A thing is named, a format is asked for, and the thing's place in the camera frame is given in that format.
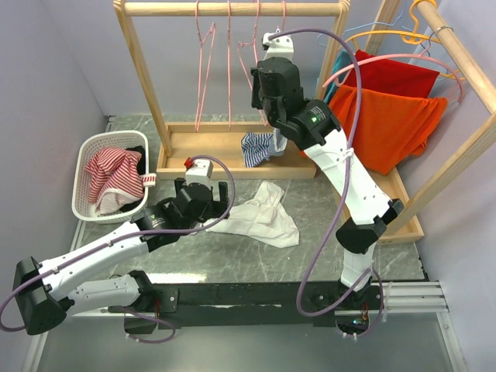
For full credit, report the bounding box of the black tank top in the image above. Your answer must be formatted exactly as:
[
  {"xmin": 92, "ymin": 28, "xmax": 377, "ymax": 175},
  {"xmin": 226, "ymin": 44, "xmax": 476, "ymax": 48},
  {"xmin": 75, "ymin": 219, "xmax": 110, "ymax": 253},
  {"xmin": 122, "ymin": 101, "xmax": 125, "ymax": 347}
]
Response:
[{"xmin": 123, "ymin": 145, "xmax": 147, "ymax": 175}]

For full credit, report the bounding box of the blue white striped tank top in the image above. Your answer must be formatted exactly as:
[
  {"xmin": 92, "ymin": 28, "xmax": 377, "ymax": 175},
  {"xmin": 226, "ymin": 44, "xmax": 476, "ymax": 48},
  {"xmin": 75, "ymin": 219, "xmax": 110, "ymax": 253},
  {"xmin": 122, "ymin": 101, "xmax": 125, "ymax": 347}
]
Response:
[{"xmin": 241, "ymin": 128, "xmax": 288, "ymax": 167}]

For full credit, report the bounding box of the red white striped tank top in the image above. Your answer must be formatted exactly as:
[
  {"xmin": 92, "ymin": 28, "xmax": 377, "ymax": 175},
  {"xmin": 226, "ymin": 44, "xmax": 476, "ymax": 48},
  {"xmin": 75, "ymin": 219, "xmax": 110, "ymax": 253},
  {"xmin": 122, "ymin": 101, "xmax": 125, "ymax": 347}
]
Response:
[{"xmin": 85, "ymin": 146, "xmax": 157, "ymax": 204}]

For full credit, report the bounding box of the pink hanger of blue top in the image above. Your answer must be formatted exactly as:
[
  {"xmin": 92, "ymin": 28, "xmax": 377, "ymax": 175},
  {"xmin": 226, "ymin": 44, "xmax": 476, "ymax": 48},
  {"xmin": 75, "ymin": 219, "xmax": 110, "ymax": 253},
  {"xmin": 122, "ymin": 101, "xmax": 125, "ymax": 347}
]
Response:
[{"xmin": 276, "ymin": 0, "xmax": 287, "ymax": 33}]

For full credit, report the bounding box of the pink hanger of white top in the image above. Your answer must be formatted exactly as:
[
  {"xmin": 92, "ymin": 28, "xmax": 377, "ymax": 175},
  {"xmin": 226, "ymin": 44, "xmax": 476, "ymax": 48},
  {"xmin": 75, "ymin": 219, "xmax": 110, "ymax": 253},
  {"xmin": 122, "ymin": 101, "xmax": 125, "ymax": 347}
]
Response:
[{"xmin": 236, "ymin": 0, "xmax": 268, "ymax": 127}]

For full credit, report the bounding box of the pink wire hanger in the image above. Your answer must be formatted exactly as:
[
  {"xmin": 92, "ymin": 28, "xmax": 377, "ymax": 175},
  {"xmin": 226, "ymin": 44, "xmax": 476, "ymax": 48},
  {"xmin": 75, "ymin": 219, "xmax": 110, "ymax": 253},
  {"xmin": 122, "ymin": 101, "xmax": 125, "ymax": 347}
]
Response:
[{"xmin": 195, "ymin": 1, "xmax": 216, "ymax": 132}]

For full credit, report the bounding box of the pink hanger of striped top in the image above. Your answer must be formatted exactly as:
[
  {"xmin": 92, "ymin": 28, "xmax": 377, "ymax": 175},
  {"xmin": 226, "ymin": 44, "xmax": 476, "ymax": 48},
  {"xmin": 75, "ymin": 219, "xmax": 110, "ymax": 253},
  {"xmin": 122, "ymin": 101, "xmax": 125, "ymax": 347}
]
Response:
[{"xmin": 226, "ymin": 0, "xmax": 233, "ymax": 131}]

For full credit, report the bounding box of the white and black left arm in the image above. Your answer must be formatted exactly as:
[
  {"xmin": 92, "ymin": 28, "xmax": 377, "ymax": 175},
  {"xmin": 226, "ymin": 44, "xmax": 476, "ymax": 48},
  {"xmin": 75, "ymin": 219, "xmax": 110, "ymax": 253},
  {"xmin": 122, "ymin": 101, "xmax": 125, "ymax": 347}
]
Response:
[{"xmin": 12, "ymin": 177, "xmax": 235, "ymax": 336}]

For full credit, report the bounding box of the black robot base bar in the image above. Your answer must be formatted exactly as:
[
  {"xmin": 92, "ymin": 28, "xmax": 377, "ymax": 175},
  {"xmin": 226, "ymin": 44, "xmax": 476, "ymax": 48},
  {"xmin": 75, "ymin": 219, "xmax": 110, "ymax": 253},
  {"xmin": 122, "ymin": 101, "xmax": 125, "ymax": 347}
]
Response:
[{"xmin": 107, "ymin": 279, "xmax": 388, "ymax": 334}]

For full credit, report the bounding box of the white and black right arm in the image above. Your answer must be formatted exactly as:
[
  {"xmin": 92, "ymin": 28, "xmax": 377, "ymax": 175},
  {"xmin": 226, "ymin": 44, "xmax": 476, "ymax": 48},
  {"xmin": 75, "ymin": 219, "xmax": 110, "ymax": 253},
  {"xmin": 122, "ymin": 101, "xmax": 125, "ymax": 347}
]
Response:
[{"xmin": 251, "ymin": 57, "xmax": 404, "ymax": 308}]

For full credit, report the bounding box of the orange plastic hanger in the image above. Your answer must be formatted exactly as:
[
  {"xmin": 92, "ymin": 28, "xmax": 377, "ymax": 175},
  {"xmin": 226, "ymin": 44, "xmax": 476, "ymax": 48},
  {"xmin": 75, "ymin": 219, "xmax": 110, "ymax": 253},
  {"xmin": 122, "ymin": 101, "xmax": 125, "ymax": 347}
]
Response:
[{"xmin": 346, "ymin": 1, "xmax": 460, "ymax": 80}]

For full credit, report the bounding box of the large pink plastic hanger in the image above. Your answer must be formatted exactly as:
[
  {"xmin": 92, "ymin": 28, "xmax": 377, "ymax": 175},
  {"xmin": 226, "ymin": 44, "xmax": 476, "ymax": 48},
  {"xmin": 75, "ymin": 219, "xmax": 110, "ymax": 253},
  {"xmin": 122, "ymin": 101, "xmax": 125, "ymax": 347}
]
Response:
[{"xmin": 322, "ymin": 50, "xmax": 464, "ymax": 102}]

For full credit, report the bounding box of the small wooden clothes rack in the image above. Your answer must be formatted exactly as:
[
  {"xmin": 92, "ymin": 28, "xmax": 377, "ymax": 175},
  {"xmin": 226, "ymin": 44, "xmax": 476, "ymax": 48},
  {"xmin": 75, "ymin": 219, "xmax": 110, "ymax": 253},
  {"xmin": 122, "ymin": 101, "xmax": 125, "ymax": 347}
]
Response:
[{"xmin": 112, "ymin": 0, "xmax": 352, "ymax": 180}]

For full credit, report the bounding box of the teal garment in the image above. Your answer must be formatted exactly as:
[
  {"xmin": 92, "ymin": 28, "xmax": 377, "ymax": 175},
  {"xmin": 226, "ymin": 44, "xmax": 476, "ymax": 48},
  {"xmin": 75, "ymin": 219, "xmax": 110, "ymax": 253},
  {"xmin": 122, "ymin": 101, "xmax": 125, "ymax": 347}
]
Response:
[{"xmin": 323, "ymin": 50, "xmax": 356, "ymax": 104}]

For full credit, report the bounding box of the white perforated laundry basket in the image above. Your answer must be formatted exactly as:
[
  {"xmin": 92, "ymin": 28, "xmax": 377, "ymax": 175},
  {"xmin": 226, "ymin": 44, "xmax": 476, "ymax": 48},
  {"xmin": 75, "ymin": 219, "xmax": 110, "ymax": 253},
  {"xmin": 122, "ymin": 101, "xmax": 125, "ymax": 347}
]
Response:
[{"xmin": 71, "ymin": 130, "xmax": 157, "ymax": 224}]

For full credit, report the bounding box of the red shirt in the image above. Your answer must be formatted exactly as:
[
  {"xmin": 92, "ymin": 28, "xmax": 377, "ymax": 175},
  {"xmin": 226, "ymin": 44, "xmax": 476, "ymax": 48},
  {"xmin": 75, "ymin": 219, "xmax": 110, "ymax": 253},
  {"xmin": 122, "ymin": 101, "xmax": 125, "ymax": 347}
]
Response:
[{"xmin": 360, "ymin": 59, "xmax": 439, "ymax": 98}]

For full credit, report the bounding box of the orange shirt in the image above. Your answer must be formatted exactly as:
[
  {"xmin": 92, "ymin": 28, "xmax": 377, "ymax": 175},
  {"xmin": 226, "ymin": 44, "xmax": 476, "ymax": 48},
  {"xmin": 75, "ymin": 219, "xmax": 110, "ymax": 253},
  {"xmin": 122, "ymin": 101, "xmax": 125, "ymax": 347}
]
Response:
[{"xmin": 353, "ymin": 89, "xmax": 448, "ymax": 175}]

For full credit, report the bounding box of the large wooden clothes rack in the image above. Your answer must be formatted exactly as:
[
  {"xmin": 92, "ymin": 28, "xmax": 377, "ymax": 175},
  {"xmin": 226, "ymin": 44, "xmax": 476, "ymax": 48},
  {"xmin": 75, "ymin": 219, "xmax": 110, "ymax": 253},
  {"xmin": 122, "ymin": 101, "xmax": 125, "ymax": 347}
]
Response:
[{"xmin": 308, "ymin": 0, "xmax": 496, "ymax": 243}]

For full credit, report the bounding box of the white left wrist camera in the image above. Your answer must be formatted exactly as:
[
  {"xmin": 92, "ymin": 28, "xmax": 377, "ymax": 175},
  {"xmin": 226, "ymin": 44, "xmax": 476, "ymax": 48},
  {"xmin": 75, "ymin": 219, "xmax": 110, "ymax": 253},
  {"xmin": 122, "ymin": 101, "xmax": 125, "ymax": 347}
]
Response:
[{"xmin": 184, "ymin": 158, "xmax": 213, "ymax": 190}]

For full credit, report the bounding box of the blue wire hanger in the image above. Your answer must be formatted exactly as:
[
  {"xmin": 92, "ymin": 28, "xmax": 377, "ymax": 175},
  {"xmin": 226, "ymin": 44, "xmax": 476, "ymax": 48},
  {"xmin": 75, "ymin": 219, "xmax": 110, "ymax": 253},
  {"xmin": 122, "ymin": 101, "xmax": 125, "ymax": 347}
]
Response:
[{"xmin": 316, "ymin": 0, "xmax": 418, "ymax": 50}]

